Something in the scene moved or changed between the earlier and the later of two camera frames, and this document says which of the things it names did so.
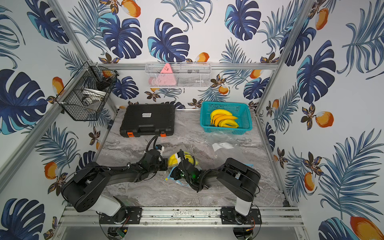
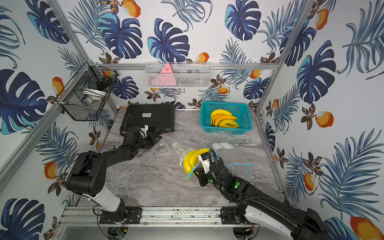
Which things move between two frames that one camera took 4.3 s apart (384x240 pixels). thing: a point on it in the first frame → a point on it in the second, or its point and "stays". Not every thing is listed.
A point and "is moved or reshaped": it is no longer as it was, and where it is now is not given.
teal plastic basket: (240, 110) stays
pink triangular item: (166, 77) stays
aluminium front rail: (89, 217) stays
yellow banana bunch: (219, 111) stays
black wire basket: (86, 92) stays
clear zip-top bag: (224, 146) is moved or reshaped
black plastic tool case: (148, 120) stays
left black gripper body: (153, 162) → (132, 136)
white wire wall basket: (179, 75) stays
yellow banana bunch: (172, 160) → (191, 159)
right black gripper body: (178, 174) → (208, 178)
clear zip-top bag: (174, 161) → (184, 147)
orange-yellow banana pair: (217, 118) stays
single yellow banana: (228, 123) stays
